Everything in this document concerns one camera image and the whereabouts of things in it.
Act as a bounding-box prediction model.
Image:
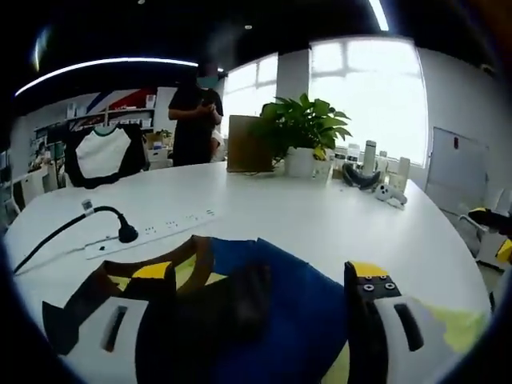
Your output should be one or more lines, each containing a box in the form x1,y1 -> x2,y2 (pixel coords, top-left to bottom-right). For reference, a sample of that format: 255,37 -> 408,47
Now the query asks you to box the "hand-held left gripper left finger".
59,262 -> 178,384

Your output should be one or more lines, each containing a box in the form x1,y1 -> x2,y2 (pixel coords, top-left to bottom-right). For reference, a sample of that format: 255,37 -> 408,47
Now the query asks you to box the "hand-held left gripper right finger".
343,260 -> 451,384

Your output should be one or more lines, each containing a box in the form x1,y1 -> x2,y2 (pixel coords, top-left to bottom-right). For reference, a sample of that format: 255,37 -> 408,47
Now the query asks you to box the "yellow blue colour-block garment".
42,234 -> 491,384

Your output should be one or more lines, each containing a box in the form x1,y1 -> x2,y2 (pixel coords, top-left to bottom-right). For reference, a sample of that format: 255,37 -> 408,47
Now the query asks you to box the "white office chair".
458,214 -> 503,267

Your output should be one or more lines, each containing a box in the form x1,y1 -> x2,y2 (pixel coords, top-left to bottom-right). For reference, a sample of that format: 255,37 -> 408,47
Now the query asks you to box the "grey door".
426,126 -> 491,209

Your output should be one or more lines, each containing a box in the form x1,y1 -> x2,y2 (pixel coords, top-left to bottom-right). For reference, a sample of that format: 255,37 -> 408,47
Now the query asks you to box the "pale plastic bottle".
398,157 -> 411,189

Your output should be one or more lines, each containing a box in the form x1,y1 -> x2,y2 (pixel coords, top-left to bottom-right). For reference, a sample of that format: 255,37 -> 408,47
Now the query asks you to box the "white handheld controller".
374,183 -> 408,207

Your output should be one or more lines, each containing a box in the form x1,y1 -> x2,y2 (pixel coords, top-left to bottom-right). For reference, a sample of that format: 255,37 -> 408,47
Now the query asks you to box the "white power strip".
84,206 -> 225,260

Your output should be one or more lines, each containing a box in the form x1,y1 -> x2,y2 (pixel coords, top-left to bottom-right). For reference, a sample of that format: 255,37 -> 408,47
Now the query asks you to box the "tall white bottle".
362,139 -> 378,175

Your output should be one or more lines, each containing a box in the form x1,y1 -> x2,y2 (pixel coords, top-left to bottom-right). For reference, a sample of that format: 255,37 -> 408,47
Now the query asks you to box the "dark grey headset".
342,162 -> 381,191

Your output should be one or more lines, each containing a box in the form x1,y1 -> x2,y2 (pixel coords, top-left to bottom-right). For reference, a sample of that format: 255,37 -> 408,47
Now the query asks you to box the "black white raglan shirt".
63,123 -> 150,190

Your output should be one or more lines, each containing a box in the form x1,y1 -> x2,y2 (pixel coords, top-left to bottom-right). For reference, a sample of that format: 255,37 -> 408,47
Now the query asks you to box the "white round plant pot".
284,146 -> 317,178

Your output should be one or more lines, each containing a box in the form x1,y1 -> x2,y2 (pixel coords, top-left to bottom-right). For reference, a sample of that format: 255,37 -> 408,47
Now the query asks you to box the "green leafy plant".
250,93 -> 353,165

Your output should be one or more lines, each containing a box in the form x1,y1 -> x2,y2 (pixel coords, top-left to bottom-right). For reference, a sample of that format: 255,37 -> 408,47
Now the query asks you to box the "curved ceiling light strip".
14,58 -> 225,98

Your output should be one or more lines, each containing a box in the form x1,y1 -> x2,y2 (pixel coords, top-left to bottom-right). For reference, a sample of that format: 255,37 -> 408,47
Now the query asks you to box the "black power cable with plug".
14,198 -> 139,275

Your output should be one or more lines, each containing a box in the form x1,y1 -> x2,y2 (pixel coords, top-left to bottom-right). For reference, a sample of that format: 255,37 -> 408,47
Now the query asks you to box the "wall shelf with white boxes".
34,94 -> 157,133

